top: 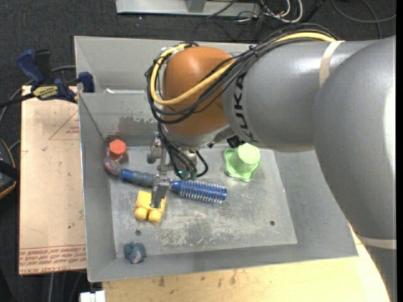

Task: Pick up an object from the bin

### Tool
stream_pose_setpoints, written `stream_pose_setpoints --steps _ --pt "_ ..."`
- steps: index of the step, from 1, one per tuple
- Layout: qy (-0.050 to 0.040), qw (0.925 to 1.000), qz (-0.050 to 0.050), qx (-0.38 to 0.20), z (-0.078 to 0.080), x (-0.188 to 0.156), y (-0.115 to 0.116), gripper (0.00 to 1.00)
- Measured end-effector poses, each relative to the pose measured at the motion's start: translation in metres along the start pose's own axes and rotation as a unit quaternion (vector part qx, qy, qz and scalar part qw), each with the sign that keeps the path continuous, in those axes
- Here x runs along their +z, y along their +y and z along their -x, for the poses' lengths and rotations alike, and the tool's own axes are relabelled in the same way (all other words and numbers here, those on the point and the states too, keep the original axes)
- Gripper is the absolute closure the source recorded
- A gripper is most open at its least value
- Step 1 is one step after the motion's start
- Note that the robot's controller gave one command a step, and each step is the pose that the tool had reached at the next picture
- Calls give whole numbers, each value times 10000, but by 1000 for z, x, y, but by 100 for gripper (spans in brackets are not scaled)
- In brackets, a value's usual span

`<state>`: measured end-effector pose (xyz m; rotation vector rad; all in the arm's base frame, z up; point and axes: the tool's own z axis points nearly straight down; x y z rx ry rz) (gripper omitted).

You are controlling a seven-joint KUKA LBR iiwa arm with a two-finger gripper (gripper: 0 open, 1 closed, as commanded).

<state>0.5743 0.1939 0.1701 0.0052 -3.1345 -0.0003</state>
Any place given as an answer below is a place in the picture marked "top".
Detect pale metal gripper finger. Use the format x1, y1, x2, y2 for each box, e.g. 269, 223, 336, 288
150, 175, 160, 208
158, 175, 171, 204

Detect yellow toy block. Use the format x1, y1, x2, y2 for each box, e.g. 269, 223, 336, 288
134, 190, 168, 224

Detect blue hairbrush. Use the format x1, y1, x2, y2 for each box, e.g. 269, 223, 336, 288
120, 168, 228, 205

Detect clear bottle with orange cap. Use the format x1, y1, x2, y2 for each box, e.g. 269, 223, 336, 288
103, 138, 129, 176

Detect blue-grey crumpled cloth ball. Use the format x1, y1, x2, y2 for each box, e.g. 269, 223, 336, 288
123, 241, 148, 265

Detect grey metal bin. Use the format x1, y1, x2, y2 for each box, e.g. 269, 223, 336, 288
74, 35, 359, 283

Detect light green plastic cup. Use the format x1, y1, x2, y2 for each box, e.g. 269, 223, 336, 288
223, 142, 262, 182

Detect brown cardboard board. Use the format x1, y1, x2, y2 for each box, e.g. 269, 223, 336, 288
18, 85, 88, 276

